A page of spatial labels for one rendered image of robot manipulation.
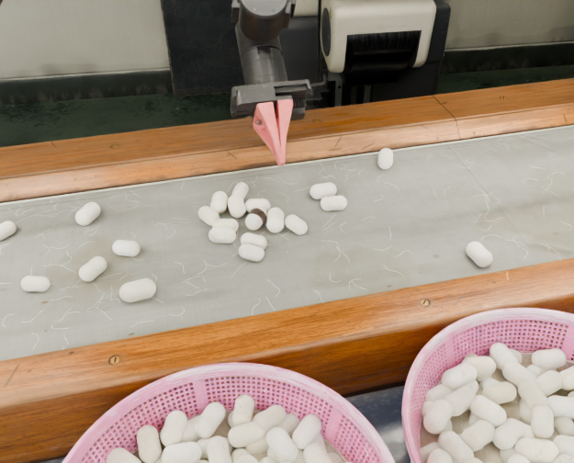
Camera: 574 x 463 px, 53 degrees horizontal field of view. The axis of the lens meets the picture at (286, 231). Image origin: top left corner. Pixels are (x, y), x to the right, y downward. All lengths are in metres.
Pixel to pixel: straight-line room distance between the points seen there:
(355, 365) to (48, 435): 0.29
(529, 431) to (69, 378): 0.40
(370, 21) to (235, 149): 0.57
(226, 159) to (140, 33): 2.01
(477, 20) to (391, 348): 2.59
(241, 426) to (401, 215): 0.36
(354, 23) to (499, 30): 1.89
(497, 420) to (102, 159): 0.60
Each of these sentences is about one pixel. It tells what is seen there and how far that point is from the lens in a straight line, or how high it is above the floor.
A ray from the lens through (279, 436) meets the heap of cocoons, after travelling 0.52.
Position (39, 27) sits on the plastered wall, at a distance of 2.87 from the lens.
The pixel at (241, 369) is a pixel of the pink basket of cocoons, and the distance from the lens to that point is 0.53.
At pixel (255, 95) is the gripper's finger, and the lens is 0.75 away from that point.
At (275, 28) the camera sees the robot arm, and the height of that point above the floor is 0.94.
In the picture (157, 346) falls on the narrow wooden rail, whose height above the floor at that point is 0.76.
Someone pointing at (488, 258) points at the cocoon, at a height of 0.76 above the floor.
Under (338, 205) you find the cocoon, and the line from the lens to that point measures 0.74.
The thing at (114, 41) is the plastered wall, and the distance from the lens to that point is 2.83.
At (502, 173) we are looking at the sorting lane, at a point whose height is 0.74.
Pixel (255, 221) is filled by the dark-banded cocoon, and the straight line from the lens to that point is 0.70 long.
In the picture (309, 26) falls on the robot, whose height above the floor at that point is 0.67.
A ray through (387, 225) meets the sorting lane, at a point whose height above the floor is 0.74.
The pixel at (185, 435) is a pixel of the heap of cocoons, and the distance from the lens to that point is 0.54.
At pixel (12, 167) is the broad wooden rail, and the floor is 0.76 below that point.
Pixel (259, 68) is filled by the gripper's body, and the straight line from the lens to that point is 0.78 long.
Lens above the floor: 1.18
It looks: 38 degrees down
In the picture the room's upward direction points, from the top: 1 degrees counter-clockwise
